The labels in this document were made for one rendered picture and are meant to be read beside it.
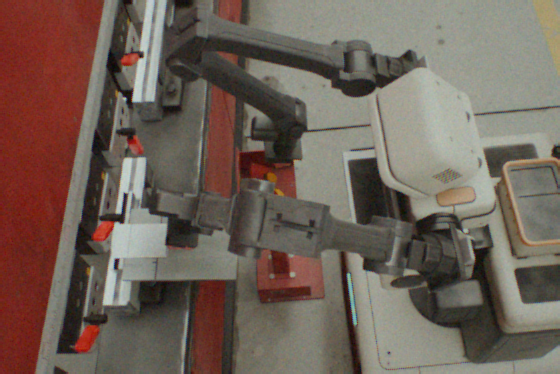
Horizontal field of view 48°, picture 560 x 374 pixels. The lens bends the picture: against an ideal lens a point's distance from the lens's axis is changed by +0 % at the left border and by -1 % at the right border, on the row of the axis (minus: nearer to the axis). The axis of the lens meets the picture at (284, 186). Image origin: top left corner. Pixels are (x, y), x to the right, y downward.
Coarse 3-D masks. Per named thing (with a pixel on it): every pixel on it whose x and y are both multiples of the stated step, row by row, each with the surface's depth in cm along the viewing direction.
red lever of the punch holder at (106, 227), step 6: (102, 216) 122; (108, 216) 121; (114, 216) 121; (120, 216) 122; (102, 222) 118; (108, 222) 118; (114, 222) 119; (102, 228) 116; (108, 228) 116; (96, 234) 114; (102, 234) 114; (108, 234) 116; (96, 240) 114; (102, 240) 114
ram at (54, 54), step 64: (0, 0) 86; (64, 0) 107; (0, 64) 85; (64, 64) 107; (0, 128) 85; (64, 128) 107; (0, 192) 85; (64, 192) 106; (0, 256) 84; (0, 320) 84
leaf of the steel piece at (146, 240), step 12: (132, 228) 149; (144, 228) 148; (156, 228) 148; (132, 240) 147; (144, 240) 147; (156, 240) 147; (132, 252) 146; (144, 252) 146; (156, 252) 145; (168, 252) 145
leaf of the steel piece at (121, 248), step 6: (120, 228) 149; (126, 228) 149; (120, 234) 148; (126, 234) 148; (120, 240) 147; (126, 240) 147; (114, 246) 147; (120, 246) 147; (126, 246) 147; (114, 252) 146; (120, 252) 146; (126, 252) 146
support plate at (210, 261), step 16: (208, 240) 146; (224, 240) 146; (176, 256) 145; (192, 256) 145; (208, 256) 144; (224, 256) 144; (128, 272) 144; (144, 272) 144; (160, 272) 143; (176, 272) 143; (192, 272) 143; (208, 272) 143; (224, 272) 142
